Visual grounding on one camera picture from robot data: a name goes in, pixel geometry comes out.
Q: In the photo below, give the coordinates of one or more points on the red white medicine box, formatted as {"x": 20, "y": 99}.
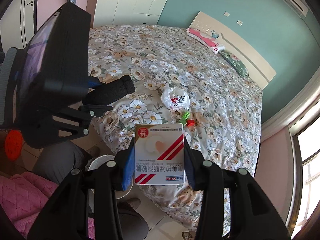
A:
{"x": 159, "y": 155}

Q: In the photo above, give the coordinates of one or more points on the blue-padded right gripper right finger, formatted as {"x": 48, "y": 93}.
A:
{"x": 253, "y": 216}

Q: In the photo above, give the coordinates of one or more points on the person's left leg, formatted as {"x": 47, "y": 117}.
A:
{"x": 56, "y": 161}

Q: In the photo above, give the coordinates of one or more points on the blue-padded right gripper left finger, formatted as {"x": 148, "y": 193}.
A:
{"x": 101, "y": 201}

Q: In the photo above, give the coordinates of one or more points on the pink white pillow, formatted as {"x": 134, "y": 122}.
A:
{"x": 206, "y": 40}

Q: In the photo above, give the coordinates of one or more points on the green floral pillow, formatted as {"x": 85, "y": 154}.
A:
{"x": 236, "y": 63}

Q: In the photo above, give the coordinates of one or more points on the dark green toy block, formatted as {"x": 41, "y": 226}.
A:
{"x": 182, "y": 121}

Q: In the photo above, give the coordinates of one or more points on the white plastic bag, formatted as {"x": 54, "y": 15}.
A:
{"x": 175, "y": 98}

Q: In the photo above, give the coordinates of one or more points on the window with frame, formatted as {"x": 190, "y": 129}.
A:
{"x": 306, "y": 164}

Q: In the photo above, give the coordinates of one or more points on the white wardrobe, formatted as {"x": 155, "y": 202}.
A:
{"x": 116, "y": 12}

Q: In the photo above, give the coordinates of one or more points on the cream wooden headboard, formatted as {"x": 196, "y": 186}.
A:
{"x": 260, "y": 71}

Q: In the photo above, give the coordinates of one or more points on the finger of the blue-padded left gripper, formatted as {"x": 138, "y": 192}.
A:
{"x": 93, "y": 82}
{"x": 95, "y": 110}

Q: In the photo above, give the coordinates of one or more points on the red toy brick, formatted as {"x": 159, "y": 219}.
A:
{"x": 190, "y": 123}

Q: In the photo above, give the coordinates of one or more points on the light green toy brick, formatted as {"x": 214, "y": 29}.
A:
{"x": 185, "y": 115}

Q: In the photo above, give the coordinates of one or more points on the white door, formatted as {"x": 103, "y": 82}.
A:
{"x": 18, "y": 24}

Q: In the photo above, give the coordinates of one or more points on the floral bed quilt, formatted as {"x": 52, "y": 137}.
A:
{"x": 177, "y": 79}

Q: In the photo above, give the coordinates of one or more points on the white wall socket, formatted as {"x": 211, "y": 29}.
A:
{"x": 226, "y": 14}

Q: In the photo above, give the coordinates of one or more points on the pink quilted jacket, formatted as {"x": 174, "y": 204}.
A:
{"x": 35, "y": 208}

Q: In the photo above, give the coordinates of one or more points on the white wall switch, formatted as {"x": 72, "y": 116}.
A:
{"x": 239, "y": 22}

